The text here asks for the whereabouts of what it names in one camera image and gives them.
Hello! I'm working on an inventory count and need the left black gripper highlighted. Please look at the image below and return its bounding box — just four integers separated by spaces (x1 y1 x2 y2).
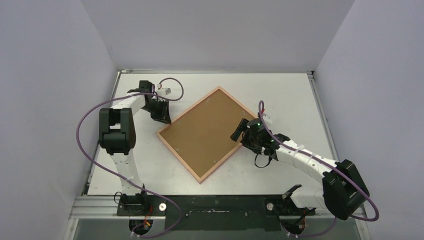
142 99 172 125

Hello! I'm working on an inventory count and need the pink wooden picture frame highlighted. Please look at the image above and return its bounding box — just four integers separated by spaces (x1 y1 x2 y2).
155 85 259 184

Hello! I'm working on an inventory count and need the brown cardboard backing board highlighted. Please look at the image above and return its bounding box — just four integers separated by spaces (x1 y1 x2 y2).
159 89 256 180

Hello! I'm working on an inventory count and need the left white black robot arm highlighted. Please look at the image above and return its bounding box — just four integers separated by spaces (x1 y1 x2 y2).
99 80 172 216

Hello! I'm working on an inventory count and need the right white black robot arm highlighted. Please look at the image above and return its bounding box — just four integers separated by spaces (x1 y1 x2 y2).
230 118 370 220

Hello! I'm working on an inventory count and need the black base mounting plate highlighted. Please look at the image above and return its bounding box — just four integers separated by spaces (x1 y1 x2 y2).
116 194 316 236

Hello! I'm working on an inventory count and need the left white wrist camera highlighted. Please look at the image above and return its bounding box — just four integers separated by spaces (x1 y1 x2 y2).
156 87 172 96

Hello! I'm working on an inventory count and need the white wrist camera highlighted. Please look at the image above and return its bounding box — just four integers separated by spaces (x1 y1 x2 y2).
258 111 273 127
156 87 172 96

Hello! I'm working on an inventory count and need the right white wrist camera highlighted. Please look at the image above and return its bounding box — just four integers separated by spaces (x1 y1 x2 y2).
258 111 273 127

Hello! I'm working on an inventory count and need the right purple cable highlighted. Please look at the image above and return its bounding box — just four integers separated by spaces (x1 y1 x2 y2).
257 100 381 239

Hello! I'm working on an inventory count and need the purple cable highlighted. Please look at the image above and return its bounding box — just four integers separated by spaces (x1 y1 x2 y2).
257 100 381 239
76 77 185 239

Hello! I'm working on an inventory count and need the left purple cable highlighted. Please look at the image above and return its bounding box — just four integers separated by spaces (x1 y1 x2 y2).
76 77 185 239

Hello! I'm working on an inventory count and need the aluminium front rail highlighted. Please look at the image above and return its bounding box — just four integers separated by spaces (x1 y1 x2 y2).
68 195 368 220

